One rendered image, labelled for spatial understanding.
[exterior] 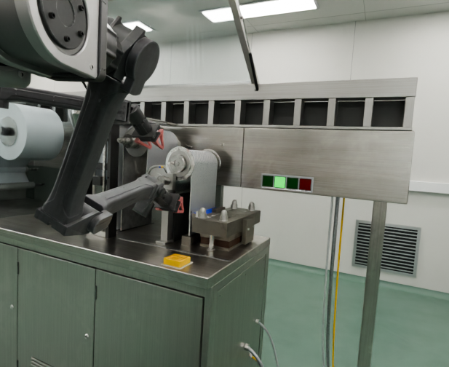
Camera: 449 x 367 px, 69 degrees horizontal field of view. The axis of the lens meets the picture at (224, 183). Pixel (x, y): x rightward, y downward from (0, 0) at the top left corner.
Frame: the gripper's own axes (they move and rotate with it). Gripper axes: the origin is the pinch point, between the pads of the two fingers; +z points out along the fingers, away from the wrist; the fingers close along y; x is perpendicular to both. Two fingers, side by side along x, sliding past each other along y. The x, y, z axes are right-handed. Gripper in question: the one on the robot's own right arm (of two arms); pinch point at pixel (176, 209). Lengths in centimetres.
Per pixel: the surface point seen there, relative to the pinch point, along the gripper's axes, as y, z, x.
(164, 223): -9.1, 8.7, -4.3
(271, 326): 8, 165, -27
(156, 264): 4.9, -7.5, -23.8
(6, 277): -83, 7, -44
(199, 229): 7.6, 9.4, -4.0
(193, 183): 0.5, 5.3, 14.6
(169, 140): -23.5, 8.2, 37.8
